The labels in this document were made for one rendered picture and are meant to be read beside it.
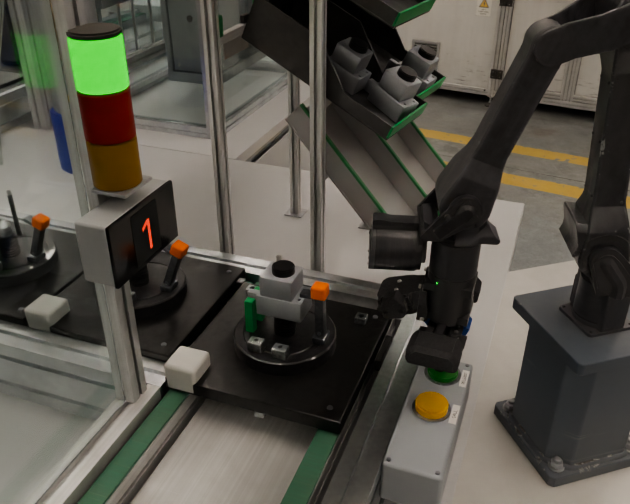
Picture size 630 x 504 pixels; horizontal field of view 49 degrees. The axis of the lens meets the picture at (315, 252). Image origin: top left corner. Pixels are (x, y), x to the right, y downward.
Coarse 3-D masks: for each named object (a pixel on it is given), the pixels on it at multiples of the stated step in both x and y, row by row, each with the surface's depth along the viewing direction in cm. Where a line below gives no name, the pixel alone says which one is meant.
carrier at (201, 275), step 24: (168, 264) 109; (192, 264) 113; (216, 264) 113; (144, 288) 103; (168, 288) 102; (192, 288) 107; (216, 288) 107; (144, 312) 100; (168, 312) 101; (192, 312) 101; (216, 312) 104; (144, 336) 96; (168, 336) 96; (192, 336) 98
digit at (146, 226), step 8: (152, 200) 74; (144, 208) 72; (152, 208) 74; (136, 216) 71; (144, 216) 73; (152, 216) 74; (136, 224) 71; (144, 224) 73; (152, 224) 74; (136, 232) 72; (144, 232) 73; (152, 232) 75; (136, 240) 72; (144, 240) 73; (152, 240) 75; (160, 240) 77; (136, 248) 72; (144, 248) 74; (152, 248) 75; (136, 256) 72; (144, 256) 74
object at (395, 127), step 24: (264, 0) 101; (288, 0) 111; (264, 24) 103; (288, 24) 101; (336, 24) 111; (360, 24) 109; (264, 48) 105; (288, 48) 103; (336, 96) 102; (360, 96) 107; (360, 120) 102; (384, 120) 100; (408, 120) 105
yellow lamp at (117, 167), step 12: (120, 144) 67; (132, 144) 68; (96, 156) 68; (108, 156) 67; (120, 156) 68; (132, 156) 69; (96, 168) 68; (108, 168) 68; (120, 168) 68; (132, 168) 69; (96, 180) 69; (108, 180) 69; (120, 180) 69; (132, 180) 70
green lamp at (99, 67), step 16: (80, 48) 62; (96, 48) 62; (112, 48) 63; (80, 64) 63; (96, 64) 63; (112, 64) 64; (80, 80) 64; (96, 80) 64; (112, 80) 64; (128, 80) 66
